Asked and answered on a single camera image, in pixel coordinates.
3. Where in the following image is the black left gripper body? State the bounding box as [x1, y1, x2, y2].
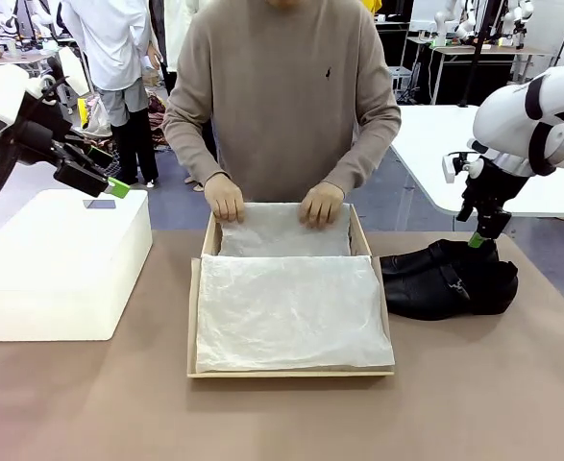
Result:
[15, 119, 113, 198]

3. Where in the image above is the wire mesh basket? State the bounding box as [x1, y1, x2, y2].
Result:
[100, 151, 122, 177]

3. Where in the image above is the white foam box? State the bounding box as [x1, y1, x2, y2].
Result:
[0, 188, 155, 343]

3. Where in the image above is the cardboard shoe box with lid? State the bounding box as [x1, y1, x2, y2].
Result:
[186, 201, 397, 380]

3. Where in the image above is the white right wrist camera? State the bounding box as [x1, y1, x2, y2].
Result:
[441, 151, 486, 185]

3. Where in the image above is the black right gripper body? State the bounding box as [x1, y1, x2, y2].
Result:
[462, 158, 532, 218]

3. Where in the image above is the person's right hand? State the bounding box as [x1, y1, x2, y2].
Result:
[204, 172, 246, 225]

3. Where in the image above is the cluttered grey background table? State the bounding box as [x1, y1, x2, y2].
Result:
[0, 46, 61, 81]

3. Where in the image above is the black leather shoe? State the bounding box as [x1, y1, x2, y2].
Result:
[380, 238, 502, 279]
[380, 258, 520, 322]

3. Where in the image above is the person's right forearm beige sleeve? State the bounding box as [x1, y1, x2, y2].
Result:
[161, 103, 233, 186]

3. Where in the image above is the white plastic bag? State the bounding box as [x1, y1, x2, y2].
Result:
[82, 94, 114, 137]

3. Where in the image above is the colourful patterned cloth pile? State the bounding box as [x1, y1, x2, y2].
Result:
[145, 92, 170, 151]

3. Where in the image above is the person in beige sweater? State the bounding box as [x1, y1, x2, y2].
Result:
[161, 0, 403, 206]

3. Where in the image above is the brown-topped background table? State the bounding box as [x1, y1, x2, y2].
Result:
[428, 44, 558, 108]

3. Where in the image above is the person in white shirt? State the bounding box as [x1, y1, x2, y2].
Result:
[60, 0, 161, 189]

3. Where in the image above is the person's left forearm beige sleeve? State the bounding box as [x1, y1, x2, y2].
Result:
[323, 103, 403, 196]

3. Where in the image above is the white tissue paper sheet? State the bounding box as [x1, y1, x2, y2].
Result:
[194, 253, 394, 375]
[217, 201, 354, 258]

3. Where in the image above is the white drawer cart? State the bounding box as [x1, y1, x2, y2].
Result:
[385, 64, 415, 105]

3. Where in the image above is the person's left hand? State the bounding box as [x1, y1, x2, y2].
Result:
[299, 181, 347, 230]

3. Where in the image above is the black stand pole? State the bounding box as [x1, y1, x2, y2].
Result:
[457, 0, 495, 109]

